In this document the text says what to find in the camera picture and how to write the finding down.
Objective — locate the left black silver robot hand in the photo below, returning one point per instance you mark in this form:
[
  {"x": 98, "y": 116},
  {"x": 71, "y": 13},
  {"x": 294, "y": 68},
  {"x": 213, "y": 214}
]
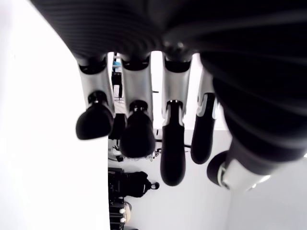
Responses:
[{"x": 216, "y": 48}]

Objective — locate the black office chair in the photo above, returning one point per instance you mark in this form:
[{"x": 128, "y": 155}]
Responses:
[{"x": 118, "y": 127}]

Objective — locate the black backpack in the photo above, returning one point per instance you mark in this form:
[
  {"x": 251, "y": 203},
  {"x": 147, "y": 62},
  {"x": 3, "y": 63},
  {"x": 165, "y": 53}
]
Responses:
[{"x": 136, "y": 184}]

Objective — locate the black equipment case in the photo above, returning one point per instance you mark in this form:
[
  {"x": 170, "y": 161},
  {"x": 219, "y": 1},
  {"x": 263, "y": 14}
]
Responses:
[{"x": 116, "y": 182}]

